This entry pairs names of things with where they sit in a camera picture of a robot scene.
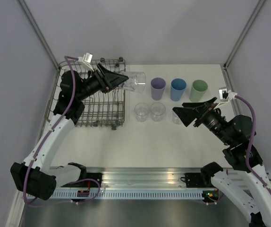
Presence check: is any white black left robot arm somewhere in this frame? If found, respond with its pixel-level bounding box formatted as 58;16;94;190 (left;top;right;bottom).
10;63;129;204

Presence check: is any blue plastic cup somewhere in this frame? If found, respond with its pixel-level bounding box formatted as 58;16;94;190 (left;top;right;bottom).
170;78;187;102

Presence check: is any aluminium mounting rail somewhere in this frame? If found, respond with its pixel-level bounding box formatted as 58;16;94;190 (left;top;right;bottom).
50;166;271;190

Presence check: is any grey wire dish rack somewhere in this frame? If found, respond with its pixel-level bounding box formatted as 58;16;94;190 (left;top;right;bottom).
46;57;126;130

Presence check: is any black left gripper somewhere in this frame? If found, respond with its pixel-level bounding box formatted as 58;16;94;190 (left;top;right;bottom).
76;63;129;101

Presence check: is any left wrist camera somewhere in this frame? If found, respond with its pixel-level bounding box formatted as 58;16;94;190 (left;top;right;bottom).
77;52;94;72

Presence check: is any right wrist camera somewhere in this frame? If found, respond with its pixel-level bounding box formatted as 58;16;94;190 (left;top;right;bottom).
215;87;237;108

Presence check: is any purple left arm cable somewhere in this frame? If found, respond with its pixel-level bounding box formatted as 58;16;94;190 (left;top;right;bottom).
22;55;84;208

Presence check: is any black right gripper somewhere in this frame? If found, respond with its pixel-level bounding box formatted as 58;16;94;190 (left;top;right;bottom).
172;96;234;144

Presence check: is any lavender plastic cup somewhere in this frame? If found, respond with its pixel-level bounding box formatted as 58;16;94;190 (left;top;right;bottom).
151;78;166;101

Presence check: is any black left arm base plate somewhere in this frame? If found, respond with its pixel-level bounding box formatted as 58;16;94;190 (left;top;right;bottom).
86;173;102;188

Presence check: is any clear glass cup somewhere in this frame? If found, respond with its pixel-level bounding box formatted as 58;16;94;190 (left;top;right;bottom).
120;72;146;93
134;103;150;122
150;102;166;122
172;111;182;124

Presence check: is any green plastic cup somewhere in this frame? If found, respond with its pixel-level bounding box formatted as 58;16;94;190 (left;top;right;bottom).
189;79;208;102

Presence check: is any white slotted cable duct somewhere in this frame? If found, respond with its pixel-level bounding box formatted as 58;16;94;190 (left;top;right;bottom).
51;189;203;200

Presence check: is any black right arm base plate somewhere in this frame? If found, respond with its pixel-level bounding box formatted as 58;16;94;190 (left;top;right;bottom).
184;173;206;188

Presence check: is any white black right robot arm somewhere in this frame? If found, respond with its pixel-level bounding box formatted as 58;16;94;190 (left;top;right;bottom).
173;95;271;227

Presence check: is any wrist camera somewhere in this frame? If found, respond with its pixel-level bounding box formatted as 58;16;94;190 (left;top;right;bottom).
215;87;237;108
77;52;94;72

